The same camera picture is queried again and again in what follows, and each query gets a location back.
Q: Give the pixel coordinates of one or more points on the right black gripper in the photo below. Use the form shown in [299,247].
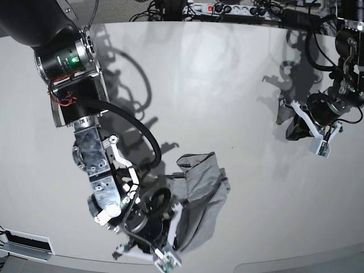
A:
[152,226]

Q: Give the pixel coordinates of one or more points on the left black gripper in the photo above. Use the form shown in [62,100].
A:
[324,108]

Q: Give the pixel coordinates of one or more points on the grey t-shirt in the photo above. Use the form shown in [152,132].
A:
[202,188]

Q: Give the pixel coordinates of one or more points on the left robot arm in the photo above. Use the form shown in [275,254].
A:
[347,73]

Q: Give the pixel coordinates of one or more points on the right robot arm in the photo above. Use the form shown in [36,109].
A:
[67,63]

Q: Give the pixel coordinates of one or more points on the black power adapter brick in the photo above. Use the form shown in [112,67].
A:
[298,20]

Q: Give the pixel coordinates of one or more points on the white power strip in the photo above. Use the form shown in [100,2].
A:
[216,9]

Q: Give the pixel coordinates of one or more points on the white slotted table bracket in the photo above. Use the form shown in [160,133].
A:
[26,245]

